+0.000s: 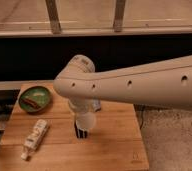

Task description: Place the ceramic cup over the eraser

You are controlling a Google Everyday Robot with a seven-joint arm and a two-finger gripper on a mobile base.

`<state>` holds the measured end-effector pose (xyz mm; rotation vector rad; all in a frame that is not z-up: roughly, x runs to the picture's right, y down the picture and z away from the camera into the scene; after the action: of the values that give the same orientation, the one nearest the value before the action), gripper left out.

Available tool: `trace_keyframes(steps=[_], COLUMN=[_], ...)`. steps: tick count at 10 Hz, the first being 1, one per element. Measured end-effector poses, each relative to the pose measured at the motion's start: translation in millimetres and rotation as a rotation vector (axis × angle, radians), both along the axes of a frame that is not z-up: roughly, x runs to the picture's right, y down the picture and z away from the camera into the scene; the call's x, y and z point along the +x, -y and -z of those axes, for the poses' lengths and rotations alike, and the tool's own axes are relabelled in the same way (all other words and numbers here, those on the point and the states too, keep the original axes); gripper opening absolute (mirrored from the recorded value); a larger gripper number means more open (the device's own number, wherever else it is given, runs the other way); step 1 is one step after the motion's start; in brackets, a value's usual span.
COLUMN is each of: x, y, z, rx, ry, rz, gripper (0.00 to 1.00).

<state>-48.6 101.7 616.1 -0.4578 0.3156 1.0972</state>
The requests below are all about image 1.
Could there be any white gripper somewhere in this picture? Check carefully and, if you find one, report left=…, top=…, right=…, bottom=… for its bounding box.
left=68, top=98, right=94, bottom=114

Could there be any white ceramic cup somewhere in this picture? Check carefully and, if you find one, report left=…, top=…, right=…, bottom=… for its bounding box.
left=76, top=112, right=96, bottom=131

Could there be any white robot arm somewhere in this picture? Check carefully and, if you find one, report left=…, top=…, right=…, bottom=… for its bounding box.
left=53, top=55, right=192, bottom=110

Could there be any black white striped eraser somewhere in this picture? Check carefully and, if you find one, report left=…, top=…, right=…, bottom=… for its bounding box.
left=74, top=122, right=88, bottom=139

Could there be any green ceramic bowl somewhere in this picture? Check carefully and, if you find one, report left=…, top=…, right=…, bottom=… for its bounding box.
left=18, top=86, right=52, bottom=113

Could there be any white tube package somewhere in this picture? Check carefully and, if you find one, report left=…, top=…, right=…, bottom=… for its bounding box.
left=21, top=119, right=49, bottom=160

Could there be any red chili pepper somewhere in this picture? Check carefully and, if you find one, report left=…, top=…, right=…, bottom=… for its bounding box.
left=22, top=98, right=40, bottom=109

